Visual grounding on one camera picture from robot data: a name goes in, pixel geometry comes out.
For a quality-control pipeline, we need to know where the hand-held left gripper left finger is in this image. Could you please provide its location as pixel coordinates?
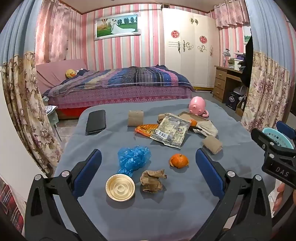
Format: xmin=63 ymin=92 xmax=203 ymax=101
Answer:
xmin=24 ymin=149 xmax=109 ymax=241

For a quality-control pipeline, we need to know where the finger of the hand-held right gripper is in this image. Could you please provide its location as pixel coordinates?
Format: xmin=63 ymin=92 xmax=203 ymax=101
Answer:
xmin=251 ymin=128 xmax=281 ymax=154
xmin=276 ymin=120 xmax=296 ymax=139

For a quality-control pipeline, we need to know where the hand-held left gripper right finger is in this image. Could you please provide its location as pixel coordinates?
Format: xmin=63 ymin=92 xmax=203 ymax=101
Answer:
xmin=195 ymin=148 xmax=273 ymax=241

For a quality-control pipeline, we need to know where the teal plastic mesh basket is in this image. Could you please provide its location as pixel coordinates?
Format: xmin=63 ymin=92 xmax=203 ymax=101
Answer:
xmin=262 ymin=127 xmax=295 ymax=150

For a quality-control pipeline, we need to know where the brown cardboard tube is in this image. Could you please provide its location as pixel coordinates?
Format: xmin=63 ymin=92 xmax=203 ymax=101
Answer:
xmin=202 ymin=135 xmax=223 ymax=155
xmin=128 ymin=110 xmax=144 ymax=127

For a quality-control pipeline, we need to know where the beige face mask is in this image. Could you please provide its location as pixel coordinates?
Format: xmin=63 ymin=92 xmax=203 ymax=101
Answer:
xmin=193 ymin=120 xmax=218 ymax=137

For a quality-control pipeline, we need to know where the blue plastic bag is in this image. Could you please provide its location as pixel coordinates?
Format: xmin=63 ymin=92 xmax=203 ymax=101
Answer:
xmin=117 ymin=146 xmax=151 ymax=178

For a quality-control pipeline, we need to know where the clear printed snack packet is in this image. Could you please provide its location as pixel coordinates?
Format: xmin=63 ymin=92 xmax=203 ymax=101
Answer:
xmin=151 ymin=113 xmax=190 ymax=149

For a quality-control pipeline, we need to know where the brown paper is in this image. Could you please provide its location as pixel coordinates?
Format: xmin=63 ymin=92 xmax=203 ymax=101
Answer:
xmin=139 ymin=169 xmax=167 ymax=193

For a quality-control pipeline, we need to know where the orange snack packet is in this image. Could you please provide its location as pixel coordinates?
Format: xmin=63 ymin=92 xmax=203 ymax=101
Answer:
xmin=135 ymin=124 xmax=160 ymax=139

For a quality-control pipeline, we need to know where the brown striped wrapper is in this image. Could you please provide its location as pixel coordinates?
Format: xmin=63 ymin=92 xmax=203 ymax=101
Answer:
xmin=157 ymin=113 xmax=171 ymax=124

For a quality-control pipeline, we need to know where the person's right hand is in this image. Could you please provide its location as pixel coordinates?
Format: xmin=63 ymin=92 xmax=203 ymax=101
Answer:
xmin=273 ymin=183 xmax=287 ymax=212

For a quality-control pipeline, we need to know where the floral curtain with blue top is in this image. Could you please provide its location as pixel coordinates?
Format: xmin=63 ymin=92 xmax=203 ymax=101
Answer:
xmin=240 ymin=0 xmax=293 ymax=132
xmin=0 ymin=0 xmax=64 ymax=176

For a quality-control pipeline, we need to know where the black gift box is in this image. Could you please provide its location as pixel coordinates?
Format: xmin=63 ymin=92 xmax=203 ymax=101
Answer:
xmin=225 ymin=91 xmax=240 ymax=111

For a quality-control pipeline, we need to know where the black smartphone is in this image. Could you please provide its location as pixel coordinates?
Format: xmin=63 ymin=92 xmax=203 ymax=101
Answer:
xmin=85 ymin=110 xmax=107 ymax=135

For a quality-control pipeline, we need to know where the green stool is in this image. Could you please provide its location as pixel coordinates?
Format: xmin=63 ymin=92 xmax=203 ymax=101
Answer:
xmin=44 ymin=96 xmax=62 ymax=142

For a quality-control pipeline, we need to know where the pink pig mug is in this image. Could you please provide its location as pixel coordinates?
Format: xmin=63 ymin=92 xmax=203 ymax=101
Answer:
xmin=188 ymin=97 xmax=210 ymax=117

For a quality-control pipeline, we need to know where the grey table cloth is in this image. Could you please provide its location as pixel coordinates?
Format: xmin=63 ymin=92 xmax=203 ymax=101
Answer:
xmin=53 ymin=98 xmax=275 ymax=241

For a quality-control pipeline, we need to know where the wooden desk with drawers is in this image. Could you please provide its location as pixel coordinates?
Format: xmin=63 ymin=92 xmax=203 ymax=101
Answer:
xmin=213 ymin=65 xmax=249 ymax=103

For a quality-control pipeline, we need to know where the bed with purple sheet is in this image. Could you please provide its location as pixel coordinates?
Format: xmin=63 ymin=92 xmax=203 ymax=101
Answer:
xmin=36 ymin=58 xmax=197 ymax=120

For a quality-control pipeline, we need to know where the white printer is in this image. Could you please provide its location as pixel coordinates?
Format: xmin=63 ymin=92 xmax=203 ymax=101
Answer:
xmin=228 ymin=58 xmax=243 ymax=70

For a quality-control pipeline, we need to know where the red plaid cloth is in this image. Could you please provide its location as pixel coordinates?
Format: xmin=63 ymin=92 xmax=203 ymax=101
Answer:
xmin=0 ymin=178 xmax=26 ymax=223

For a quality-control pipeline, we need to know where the desk lamp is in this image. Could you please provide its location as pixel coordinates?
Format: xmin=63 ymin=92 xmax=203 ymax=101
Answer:
xmin=222 ymin=49 xmax=231 ymax=67

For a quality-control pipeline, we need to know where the striped patchwork quilt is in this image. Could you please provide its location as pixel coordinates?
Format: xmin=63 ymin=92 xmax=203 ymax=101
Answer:
xmin=47 ymin=65 xmax=197 ymax=98

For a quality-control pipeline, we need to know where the white wardrobe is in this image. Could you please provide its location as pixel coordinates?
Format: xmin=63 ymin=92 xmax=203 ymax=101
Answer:
xmin=162 ymin=8 xmax=220 ymax=88

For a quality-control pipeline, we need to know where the pink curtain valance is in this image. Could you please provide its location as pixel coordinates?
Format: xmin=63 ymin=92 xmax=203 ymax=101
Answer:
xmin=213 ymin=0 xmax=250 ymax=28

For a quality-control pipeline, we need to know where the pink window curtain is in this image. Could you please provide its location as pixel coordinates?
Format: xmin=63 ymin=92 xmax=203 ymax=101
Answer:
xmin=35 ymin=0 xmax=81 ymax=65

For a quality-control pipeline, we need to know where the framed wedding photo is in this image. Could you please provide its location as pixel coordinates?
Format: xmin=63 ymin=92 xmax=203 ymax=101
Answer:
xmin=94 ymin=13 xmax=141 ymax=41

